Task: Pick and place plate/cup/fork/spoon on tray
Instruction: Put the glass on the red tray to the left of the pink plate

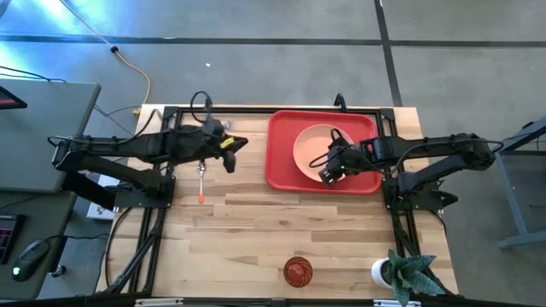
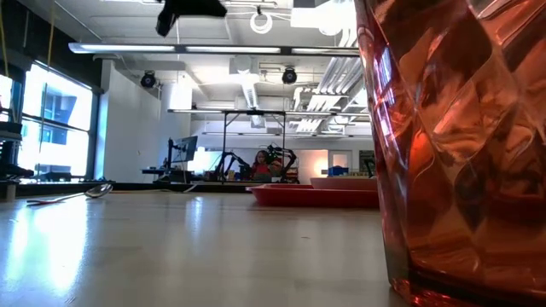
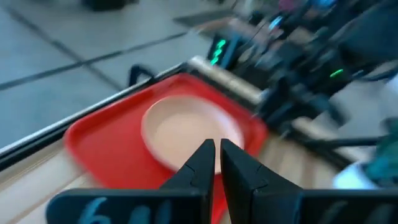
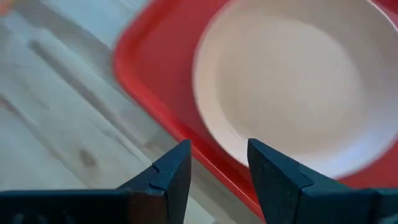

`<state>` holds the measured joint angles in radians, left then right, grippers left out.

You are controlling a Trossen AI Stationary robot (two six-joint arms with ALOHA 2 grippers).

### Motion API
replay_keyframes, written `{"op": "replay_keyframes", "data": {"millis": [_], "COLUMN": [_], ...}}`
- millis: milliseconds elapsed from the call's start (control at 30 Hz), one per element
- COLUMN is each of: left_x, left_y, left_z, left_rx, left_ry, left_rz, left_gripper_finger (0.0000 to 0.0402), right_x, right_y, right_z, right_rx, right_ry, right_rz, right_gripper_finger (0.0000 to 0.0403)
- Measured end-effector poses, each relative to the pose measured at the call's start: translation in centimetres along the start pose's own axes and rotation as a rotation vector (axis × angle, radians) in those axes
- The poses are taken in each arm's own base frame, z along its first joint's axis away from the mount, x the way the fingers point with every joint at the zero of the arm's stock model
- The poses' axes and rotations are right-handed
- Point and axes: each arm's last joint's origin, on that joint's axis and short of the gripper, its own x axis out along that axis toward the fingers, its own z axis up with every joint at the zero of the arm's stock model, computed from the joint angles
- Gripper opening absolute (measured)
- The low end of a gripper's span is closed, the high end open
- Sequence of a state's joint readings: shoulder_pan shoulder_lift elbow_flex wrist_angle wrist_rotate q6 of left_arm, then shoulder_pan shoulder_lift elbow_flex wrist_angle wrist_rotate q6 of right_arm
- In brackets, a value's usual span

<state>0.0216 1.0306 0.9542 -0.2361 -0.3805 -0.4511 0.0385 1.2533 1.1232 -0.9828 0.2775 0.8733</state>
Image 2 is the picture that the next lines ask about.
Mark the white ceiling air duct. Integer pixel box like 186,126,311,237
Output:
229,55,262,110

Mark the long ceiling light bar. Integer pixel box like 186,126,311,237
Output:
67,41,360,56

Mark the black arm base stand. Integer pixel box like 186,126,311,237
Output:
0,120,35,202

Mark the white coiled ceiling cable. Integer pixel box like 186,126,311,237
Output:
249,10,274,35

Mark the silver metal spoon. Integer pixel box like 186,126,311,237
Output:
26,182,114,206

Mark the red plastic tray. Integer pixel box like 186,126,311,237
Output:
246,183,380,210

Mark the person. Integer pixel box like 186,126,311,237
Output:
251,149,274,183

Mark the large bright window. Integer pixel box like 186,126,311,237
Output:
0,59,100,181

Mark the amber faceted translucent cup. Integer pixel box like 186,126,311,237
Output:
353,0,546,307

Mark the dark computer monitor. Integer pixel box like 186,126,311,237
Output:
167,135,200,171

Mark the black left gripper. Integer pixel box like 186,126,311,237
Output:
154,0,229,38

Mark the black metal rig frame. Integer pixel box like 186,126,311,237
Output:
221,109,288,184

